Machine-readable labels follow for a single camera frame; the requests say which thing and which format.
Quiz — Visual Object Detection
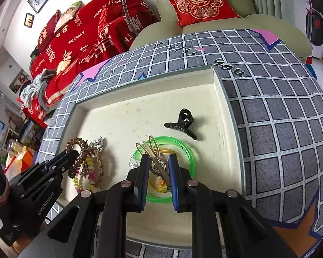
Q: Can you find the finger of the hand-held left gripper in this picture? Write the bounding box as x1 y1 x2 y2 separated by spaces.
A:
47 149 80 176
16 150 68 184

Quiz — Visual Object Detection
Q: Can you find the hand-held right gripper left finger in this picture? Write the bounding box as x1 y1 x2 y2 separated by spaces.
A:
17 153 151 258

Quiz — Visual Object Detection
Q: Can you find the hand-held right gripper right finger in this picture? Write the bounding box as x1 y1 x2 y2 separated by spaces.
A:
168 153 298 258

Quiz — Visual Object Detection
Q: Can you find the brown spiral hair tie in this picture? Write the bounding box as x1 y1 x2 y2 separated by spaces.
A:
65 138 90 179

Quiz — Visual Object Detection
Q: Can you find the green translucent bangle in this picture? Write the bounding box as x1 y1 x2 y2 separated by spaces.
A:
130 136 199 204

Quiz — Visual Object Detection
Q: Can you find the pastel beaded bracelet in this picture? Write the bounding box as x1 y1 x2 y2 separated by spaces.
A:
72 157 101 194

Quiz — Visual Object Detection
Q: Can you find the brown braided bracelet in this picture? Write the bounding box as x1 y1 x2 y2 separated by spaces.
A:
89 150 115 186

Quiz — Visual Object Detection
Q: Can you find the gold bow hair clip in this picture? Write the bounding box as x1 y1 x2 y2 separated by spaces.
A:
136 135 173 192

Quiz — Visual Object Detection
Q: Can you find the black claw hair clip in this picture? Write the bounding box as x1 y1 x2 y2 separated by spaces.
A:
164 108 199 141

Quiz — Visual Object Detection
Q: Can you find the grey tray with cream lining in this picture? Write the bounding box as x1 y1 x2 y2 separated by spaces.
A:
44 64 248 249

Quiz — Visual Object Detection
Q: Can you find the orange bag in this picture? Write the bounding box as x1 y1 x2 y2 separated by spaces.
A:
3 149 34 176

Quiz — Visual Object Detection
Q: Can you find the small silver brooch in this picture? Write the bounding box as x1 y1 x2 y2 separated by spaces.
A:
90 137 107 151

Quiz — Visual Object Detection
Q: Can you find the dark cardboard box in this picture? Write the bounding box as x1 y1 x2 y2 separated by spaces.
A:
17 120 47 151

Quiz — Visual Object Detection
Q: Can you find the pile of grey clothes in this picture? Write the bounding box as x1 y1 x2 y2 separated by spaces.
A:
19 70 56 108

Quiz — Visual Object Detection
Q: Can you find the red printed blanket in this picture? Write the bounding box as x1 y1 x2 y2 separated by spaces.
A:
30 0 161 121

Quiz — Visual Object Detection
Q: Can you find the white and green small cushion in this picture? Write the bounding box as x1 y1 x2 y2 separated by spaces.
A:
54 0 83 33

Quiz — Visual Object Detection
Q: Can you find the small dark framed picture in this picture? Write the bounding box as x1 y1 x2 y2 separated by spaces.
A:
24 13 35 29

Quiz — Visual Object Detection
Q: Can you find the pale green sofa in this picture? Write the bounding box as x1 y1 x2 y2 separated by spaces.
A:
129 0 313 60

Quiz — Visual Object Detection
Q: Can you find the red embroidered cushion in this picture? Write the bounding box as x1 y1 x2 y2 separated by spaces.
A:
161 0 242 27

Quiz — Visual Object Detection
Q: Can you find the white washing machine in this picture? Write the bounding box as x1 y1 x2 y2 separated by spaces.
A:
304 0 323 49

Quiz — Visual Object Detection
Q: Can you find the wall poster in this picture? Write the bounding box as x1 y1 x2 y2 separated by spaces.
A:
9 70 33 94

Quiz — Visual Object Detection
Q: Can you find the framed wall picture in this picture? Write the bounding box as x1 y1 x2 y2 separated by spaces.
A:
28 0 46 14

